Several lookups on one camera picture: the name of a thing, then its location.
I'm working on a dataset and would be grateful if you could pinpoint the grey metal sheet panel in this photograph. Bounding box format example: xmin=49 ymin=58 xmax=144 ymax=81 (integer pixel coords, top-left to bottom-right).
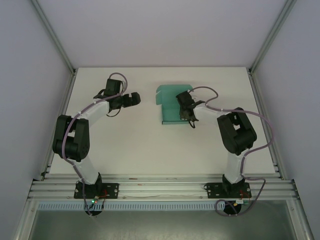
xmin=26 ymin=209 xmax=297 ymax=240

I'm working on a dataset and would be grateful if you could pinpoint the aluminium side frame rail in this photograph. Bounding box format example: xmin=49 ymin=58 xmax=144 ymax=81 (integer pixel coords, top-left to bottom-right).
xmin=247 ymin=69 xmax=286 ymax=180
xmin=40 ymin=69 xmax=77 ymax=181

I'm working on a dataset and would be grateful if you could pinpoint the aluminium front frame rail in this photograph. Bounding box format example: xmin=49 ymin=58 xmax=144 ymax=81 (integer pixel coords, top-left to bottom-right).
xmin=27 ymin=173 xmax=300 ymax=201

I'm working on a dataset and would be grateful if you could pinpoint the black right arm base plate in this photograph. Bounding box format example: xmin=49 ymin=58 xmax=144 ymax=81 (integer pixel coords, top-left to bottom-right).
xmin=204 ymin=182 xmax=251 ymax=200

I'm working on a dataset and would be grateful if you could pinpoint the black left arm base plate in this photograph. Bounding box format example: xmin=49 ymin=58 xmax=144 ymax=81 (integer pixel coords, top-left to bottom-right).
xmin=73 ymin=182 xmax=120 ymax=200

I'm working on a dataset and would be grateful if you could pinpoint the aluminium frame post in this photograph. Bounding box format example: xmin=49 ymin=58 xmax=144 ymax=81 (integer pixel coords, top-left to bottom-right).
xmin=248 ymin=0 xmax=298 ymax=73
xmin=31 ymin=0 xmax=77 ymax=74

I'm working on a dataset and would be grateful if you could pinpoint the pale slotted cable duct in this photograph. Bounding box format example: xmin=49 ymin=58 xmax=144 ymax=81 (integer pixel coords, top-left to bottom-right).
xmin=37 ymin=201 xmax=251 ymax=211

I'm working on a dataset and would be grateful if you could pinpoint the black round cable grommet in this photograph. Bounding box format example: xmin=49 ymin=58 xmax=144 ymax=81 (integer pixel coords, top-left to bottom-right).
xmin=223 ymin=201 xmax=243 ymax=217
xmin=85 ymin=208 xmax=103 ymax=218

